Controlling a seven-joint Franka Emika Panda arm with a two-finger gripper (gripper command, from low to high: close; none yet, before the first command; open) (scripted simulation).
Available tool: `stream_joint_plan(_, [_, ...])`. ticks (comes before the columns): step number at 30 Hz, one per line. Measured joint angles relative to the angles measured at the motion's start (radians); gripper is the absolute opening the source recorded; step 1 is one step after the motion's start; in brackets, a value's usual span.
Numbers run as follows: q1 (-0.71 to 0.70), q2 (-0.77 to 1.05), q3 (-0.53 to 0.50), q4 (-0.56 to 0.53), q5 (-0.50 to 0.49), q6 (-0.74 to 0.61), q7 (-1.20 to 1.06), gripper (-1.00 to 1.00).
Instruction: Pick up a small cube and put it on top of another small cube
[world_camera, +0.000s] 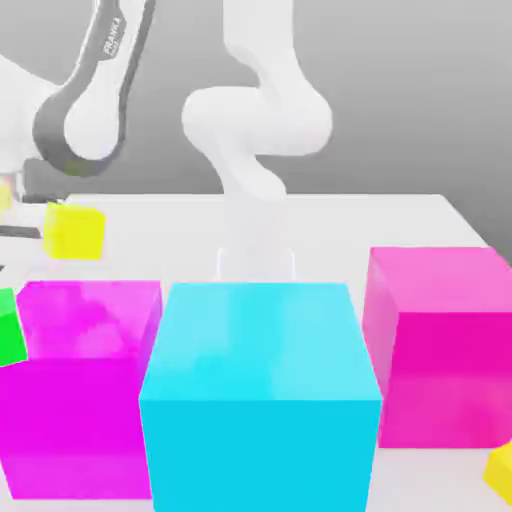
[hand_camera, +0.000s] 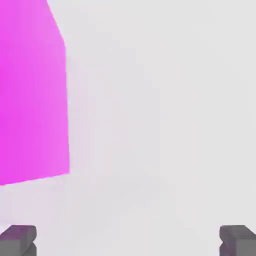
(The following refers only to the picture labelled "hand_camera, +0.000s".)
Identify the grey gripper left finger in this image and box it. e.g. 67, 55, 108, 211
0, 224, 38, 256

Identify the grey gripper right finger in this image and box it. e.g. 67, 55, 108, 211
219, 224, 256, 256

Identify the large magenta box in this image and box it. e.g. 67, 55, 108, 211
0, 0, 71, 187

